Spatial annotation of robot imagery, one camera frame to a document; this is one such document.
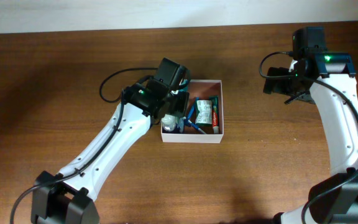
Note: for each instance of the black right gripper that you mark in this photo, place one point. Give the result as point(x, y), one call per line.
point(279, 85)

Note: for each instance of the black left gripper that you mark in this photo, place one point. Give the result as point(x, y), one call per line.
point(182, 104)

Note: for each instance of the blue Gillette razor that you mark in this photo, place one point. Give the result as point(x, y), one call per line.
point(191, 111)

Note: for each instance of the green and white soap packet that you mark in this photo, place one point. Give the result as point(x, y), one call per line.
point(203, 112)

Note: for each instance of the blue foam soap pump bottle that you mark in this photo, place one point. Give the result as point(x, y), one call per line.
point(172, 124)

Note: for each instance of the Colgate toothpaste tube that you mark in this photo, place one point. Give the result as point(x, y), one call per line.
point(215, 114)

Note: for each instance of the blue and white toothbrush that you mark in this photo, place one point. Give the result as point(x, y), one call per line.
point(194, 126)

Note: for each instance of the teal Listerine mouthwash bottle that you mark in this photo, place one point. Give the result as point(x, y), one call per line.
point(185, 89)

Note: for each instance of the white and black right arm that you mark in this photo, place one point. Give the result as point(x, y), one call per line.
point(328, 80)

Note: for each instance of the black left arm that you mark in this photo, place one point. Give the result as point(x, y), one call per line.
point(70, 195)

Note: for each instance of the white open cardboard box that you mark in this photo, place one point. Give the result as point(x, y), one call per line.
point(202, 89)

